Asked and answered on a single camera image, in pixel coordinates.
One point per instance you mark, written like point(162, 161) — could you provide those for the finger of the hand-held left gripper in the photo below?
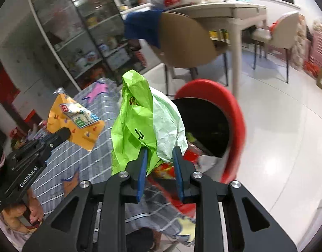
point(58, 136)

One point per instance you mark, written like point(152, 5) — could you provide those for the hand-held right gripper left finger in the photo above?
point(142, 173)

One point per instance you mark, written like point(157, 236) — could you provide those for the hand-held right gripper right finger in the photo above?
point(178, 174)

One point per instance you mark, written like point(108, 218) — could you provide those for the orange game print packet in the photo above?
point(79, 136)

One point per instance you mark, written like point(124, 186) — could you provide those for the green plastic bag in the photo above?
point(132, 126)

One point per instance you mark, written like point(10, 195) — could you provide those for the red trash bin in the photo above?
point(229, 102)

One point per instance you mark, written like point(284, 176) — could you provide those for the person's left forearm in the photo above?
point(8, 236)

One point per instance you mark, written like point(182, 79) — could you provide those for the person's left hand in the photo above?
point(32, 207)

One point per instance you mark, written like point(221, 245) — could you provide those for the glass door cabinet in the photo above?
point(71, 31)

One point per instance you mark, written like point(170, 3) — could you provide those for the red checked cloth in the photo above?
point(141, 57)

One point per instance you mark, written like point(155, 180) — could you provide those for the tan dining chair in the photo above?
point(184, 42)

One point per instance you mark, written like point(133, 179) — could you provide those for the blue garment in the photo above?
point(144, 26)

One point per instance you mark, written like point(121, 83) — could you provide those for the white dining table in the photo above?
point(229, 11)

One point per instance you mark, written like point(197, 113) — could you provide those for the white dining chair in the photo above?
point(284, 31)

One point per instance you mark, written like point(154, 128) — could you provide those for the pink rack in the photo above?
point(319, 47)

